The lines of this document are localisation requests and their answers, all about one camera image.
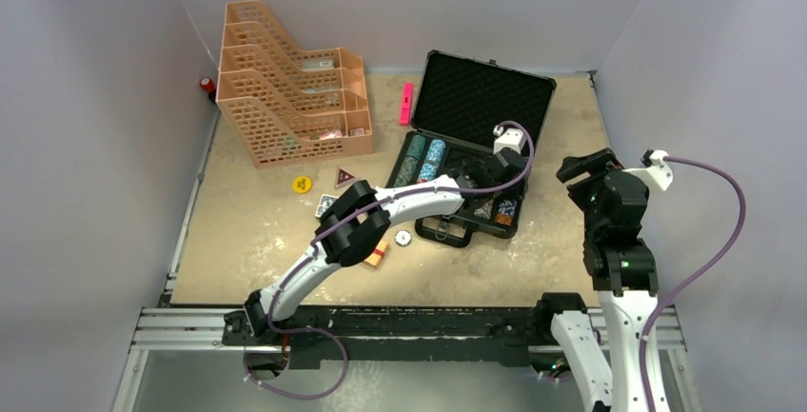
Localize black metal base rail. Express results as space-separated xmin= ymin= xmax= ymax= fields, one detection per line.
xmin=223 ymin=293 xmax=588 ymax=369

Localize red triangular dealer token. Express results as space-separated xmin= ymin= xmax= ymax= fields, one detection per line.
xmin=334 ymin=167 xmax=359 ymax=189

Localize red playing card deck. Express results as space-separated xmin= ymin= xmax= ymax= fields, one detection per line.
xmin=363 ymin=241 xmax=389 ymax=268

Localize blue playing card deck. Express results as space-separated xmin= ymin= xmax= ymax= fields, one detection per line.
xmin=315 ymin=194 xmax=339 ymax=219

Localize blue orange chip row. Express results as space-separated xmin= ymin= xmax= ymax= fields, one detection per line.
xmin=494 ymin=199 xmax=519 ymax=226

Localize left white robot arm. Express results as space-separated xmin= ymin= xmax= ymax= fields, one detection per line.
xmin=243 ymin=147 xmax=533 ymax=344

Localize pink marker pen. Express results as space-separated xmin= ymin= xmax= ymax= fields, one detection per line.
xmin=399 ymin=82 xmax=414 ymax=127

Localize red emergency button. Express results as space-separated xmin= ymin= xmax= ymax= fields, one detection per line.
xmin=199 ymin=77 xmax=216 ymax=97

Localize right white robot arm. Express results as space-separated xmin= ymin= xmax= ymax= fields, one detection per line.
xmin=534 ymin=148 xmax=673 ymax=411

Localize blue red chip row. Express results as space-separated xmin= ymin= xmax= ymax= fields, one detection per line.
xmin=416 ymin=139 xmax=446 ymax=184

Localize green poker chip row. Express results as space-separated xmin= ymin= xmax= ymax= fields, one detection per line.
xmin=393 ymin=135 xmax=426 ymax=187

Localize yellow round button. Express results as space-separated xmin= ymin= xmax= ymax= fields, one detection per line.
xmin=292 ymin=175 xmax=313 ymax=194

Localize black poker chip case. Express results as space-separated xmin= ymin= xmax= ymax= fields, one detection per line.
xmin=386 ymin=50 xmax=557 ymax=248

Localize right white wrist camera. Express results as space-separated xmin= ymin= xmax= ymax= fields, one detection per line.
xmin=623 ymin=149 xmax=674 ymax=192

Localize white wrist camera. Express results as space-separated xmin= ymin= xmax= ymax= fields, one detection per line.
xmin=492 ymin=126 xmax=526 ymax=153
xmin=623 ymin=149 xmax=674 ymax=192

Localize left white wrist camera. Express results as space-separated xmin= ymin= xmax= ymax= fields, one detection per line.
xmin=492 ymin=126 xmax=526 ymax=153

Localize orange plastic file organizer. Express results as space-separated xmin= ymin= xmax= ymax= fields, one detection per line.
xmin=216 ymin=0 xmax=374 ymax=169

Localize white poker chip flat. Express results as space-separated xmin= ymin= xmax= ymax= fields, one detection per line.
xmin=394 ymin=229 xmax=413 ymax=246

